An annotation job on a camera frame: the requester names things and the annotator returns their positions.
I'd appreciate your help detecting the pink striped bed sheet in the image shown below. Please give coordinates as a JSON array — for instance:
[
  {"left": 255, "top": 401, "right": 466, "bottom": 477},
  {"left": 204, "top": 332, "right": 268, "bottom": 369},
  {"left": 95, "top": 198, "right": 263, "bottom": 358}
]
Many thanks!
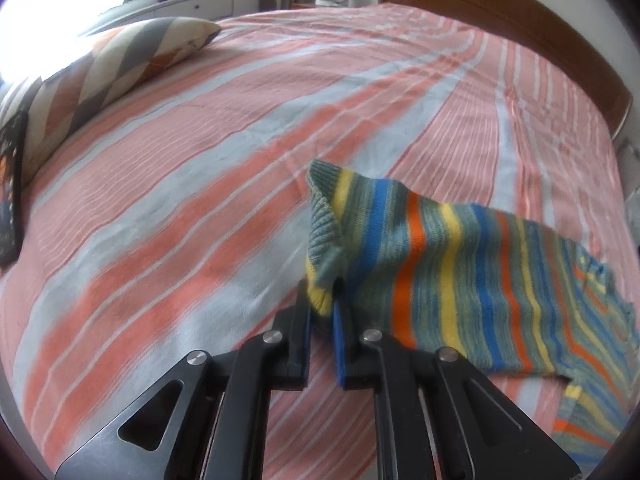
[{"left": 0, "top": 2, "right": 631, "bottom": 480}]

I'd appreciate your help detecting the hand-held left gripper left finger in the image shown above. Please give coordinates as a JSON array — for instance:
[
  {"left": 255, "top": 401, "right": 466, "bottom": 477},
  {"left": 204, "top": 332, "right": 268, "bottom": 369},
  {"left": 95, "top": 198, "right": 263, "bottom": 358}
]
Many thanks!
[{"left": 54, "top": 280, "right": 312, "bottom": 480}]

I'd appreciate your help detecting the dark patterned cushion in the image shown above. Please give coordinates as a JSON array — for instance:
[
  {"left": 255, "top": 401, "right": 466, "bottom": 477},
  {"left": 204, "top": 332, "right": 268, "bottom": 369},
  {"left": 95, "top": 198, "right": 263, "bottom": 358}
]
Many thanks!
[{"left": 0, "top": 110, "right": 28, "bottom": 266}]

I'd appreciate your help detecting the white dresser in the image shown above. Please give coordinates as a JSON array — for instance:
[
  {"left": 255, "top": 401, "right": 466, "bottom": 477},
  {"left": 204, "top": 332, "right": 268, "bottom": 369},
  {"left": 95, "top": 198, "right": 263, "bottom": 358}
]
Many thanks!
[{"left": 80, "top": 0, "right": 236, "bottom": 36}]

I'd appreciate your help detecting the striped knit sweater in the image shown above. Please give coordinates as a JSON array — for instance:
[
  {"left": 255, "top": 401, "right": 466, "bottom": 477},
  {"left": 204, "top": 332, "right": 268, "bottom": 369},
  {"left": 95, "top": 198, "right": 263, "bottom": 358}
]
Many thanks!
[{"left": 305, "top": 159, "right": 640, "bottom": 480}]

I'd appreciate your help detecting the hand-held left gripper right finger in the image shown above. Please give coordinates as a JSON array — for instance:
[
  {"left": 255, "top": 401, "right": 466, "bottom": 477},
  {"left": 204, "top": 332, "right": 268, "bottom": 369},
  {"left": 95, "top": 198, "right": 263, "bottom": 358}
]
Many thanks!
[{"left": 332, "top": 276, "right": 583, "bottom": 480}]

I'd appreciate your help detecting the geometric patterned pillow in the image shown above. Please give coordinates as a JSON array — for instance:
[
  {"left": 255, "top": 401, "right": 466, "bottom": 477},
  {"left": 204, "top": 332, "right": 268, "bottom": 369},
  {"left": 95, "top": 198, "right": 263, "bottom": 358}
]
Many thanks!
[{"left": 0, "top": 16, "right": 222, "bottom": 186}]

